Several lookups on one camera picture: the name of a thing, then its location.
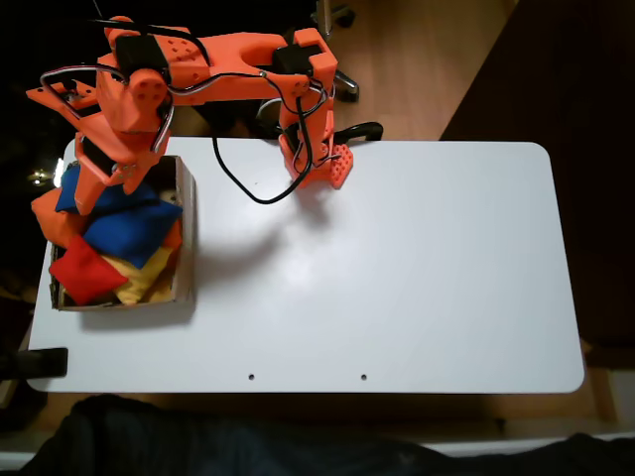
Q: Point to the yellow bean bag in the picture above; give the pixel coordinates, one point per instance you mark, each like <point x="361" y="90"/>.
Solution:
<point x="144" y="285"/>

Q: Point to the orange camera mount with camera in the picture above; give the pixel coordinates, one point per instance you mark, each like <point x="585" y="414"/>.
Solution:
<point x="49" y="96"/>

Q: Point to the blue bean bag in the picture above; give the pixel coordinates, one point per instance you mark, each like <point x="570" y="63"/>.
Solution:
<point x="124" y="198"/>
<point x="134" y="233"/>

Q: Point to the red bean bag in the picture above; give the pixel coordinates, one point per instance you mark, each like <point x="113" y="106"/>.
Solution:
<point x="84" y="273"/>

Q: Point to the black table clamp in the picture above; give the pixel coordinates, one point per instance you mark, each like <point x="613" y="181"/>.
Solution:
<point x="367" y="130"/>
<point x="44" y="362"/>

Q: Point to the brown cardboard box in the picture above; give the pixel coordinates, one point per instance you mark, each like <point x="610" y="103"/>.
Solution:
<point x="186" y="248"/>

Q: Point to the orange bean bag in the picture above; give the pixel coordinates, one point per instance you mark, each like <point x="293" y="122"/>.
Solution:
<point x="174" y="238"/>
<point x="54" y="220"/>

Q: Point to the person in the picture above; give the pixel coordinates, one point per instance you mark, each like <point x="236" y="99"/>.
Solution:
<point x="198" y="446"/>

